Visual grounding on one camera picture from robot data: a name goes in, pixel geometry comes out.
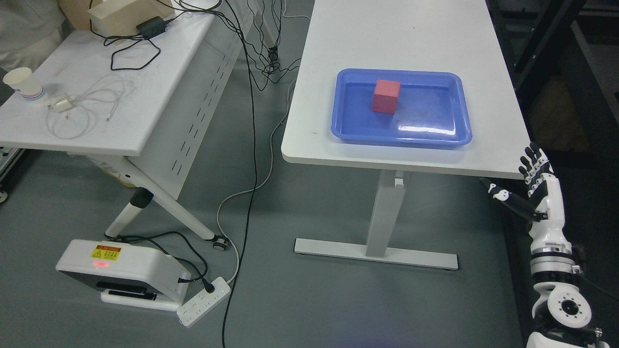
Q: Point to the person in beige trousers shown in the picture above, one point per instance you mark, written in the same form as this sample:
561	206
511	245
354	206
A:
30	30

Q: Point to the white folding table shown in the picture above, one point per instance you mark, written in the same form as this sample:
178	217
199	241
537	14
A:
146	125

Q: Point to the white paper cup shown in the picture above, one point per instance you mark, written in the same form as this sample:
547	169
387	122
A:
26	84

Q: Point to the pink foam block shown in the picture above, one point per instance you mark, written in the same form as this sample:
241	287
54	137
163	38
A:
385	96

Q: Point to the black power adapter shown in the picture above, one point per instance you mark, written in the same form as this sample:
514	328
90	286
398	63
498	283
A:
151	28

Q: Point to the white power strip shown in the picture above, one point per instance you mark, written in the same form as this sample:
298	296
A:
203	302

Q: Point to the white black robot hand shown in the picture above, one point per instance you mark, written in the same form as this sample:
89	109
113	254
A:
543	209

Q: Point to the white standing desk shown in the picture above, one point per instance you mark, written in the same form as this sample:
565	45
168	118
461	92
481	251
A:
455	36

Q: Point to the white box device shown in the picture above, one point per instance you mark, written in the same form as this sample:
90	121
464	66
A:
126	274

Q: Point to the blue plastic tray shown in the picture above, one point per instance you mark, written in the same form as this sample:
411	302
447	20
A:
431	110

